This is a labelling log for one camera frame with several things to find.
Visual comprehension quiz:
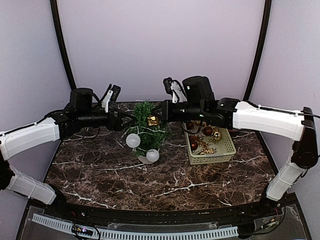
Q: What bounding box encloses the gold gift box ornament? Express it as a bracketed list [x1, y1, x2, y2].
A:
[147, 115, 160, 127]

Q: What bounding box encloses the clear string light wire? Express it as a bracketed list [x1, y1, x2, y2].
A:
[124, 109, 171, 161]

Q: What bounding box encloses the white woven light ball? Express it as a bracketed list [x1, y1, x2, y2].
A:
[146, 149, 160, 163]
[126, 133, 141, 149]

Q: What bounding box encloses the small green christmas tree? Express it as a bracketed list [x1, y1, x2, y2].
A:
[128, 101, 170, 164]

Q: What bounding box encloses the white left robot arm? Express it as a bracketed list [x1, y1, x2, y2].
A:
[0, 110, 136, 205]

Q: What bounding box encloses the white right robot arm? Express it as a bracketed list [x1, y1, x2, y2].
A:
[151, 97, 319, 202]

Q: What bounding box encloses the pale green perforated basket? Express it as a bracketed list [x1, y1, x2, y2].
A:
[181, 120, 237, 165]

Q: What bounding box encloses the gold shiny bauble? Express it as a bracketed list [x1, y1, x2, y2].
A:
[212, 131, 222, 141]

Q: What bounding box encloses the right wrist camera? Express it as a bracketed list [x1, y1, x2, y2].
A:
[163, 76, 215, 104]

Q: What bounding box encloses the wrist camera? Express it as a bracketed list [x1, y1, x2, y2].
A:
[69, 84, 121, 113]
[163, 76, 215, 104]

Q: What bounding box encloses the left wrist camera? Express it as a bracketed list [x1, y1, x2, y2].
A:
[69, 84, 121, 113]

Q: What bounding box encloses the black front table rail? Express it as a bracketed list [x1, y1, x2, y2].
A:
[47, 202, 272, 226]

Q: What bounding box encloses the left black frame post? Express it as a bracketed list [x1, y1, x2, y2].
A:
[49, 0, 77, 106]

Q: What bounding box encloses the white slotted cable duct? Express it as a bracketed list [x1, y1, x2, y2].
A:
[31, 213, 239, 240]

